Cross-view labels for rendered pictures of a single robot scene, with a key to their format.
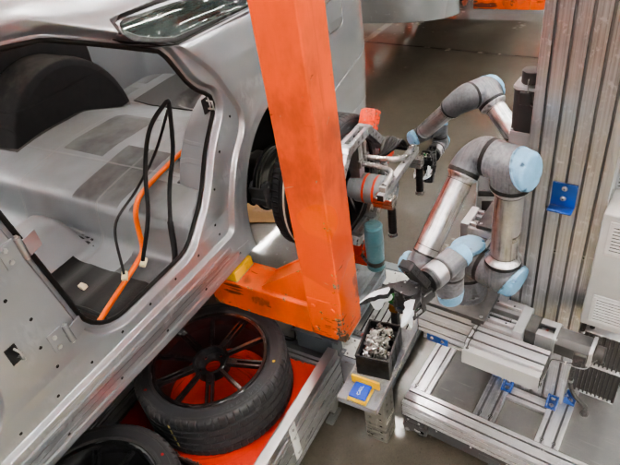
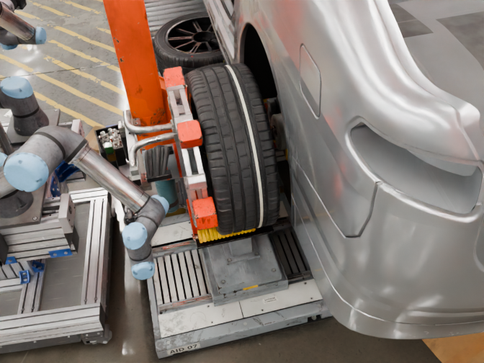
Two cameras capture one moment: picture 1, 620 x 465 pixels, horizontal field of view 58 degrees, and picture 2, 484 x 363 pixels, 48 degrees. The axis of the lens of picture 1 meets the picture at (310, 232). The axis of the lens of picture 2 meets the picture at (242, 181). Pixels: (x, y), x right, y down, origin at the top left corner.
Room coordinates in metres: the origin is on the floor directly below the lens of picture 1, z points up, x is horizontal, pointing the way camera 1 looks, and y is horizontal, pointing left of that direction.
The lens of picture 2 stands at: (3.49, -1.27, 2.26)
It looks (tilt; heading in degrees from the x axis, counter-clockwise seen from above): 44 degrees down; 135
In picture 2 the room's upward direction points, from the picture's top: 5 degrees counter-clockwise
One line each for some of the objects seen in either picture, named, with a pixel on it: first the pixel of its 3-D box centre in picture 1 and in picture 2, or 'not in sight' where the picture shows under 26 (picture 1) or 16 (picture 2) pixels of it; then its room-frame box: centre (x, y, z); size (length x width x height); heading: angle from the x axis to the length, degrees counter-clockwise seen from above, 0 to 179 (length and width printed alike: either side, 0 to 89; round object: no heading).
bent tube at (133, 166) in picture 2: (389, 146); (153, 144); (2.20, -0.42, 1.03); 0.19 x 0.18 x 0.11; 55
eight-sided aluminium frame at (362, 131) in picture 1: (359, 186); (189, 158); (2.19, -0.26, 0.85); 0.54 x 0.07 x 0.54; 145
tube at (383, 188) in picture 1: (371, 168); (147, 112); (2.04, -0.31, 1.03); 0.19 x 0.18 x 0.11; 55
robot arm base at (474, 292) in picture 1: (466, 280); (28, 116); (1.43, -0.52, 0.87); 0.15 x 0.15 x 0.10
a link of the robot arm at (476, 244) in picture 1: (469, 256); (17, 94); (1.43, -0.53, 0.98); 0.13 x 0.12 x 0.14; 35
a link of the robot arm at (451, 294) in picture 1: (446, 284); (9, 35); (1.19, -0.37, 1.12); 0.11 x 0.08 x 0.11; 35
